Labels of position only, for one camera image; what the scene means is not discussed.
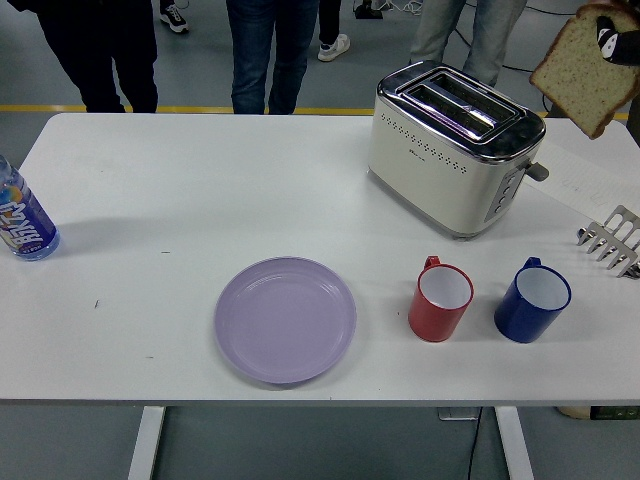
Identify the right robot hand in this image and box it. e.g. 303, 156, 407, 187
594, 14, 640, 65

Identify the bread slice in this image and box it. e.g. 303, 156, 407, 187
529, 0, 640, 141

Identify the grey toaster lever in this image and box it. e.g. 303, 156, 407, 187
519, 160, 550, 182

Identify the purple round plate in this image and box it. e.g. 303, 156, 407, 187
214, 256, 358, 386

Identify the person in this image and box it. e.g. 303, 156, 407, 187
317, 0, 354, 63
408, 0, 526, 89
545, 0, 640, 121
224, 0, 320, 116
7, 0, 160, 114
159, 2, 190, 35

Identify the metal toast rack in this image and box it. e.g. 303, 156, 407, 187
577, 204, 640, 277

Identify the cream and chrome toaster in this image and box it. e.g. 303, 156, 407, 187
366, 59, 547, 243

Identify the black power strip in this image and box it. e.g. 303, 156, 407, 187
352, 2, 385, 21

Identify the blue enamel mug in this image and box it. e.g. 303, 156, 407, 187
493, 256, 572, 345

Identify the red enamel mug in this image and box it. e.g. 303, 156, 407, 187
407, 255, 475, 344

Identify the black table control panel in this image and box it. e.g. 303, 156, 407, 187
589, 405, 640, 421

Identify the white table leg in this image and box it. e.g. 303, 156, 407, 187
127, 405, 166, 480
494, 405, 535, 480

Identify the blue label water bottle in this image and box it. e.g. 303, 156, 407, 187
0, 153, 62, 263

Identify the black floor cable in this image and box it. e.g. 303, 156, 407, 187
499, 62, 554, 109

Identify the grey table bracket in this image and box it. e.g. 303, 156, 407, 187
437, 407, 482, 421

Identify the black cable under table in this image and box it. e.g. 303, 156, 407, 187
464, 407, 482, 480

